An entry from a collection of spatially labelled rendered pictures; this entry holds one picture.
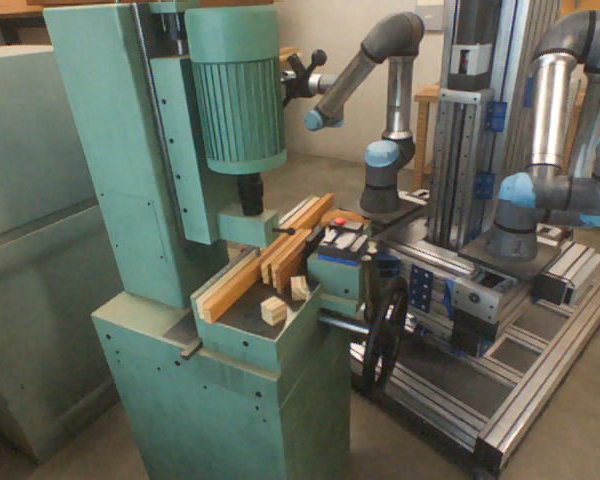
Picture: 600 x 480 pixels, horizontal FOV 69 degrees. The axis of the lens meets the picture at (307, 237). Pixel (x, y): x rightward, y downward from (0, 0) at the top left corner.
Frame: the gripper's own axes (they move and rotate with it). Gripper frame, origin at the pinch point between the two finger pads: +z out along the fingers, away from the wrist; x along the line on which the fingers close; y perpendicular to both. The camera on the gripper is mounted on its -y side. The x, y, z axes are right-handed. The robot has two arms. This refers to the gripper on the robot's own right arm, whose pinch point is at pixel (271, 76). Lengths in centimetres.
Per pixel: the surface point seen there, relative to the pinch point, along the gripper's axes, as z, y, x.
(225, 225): -47, 8, -87
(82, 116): -18, -19, -94
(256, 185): -56, -2, -83
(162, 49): -37, -31, -82
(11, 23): 164, -26, -11
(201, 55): -52, -31, -87
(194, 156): -45, -11, -89
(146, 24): -37, -36, -85
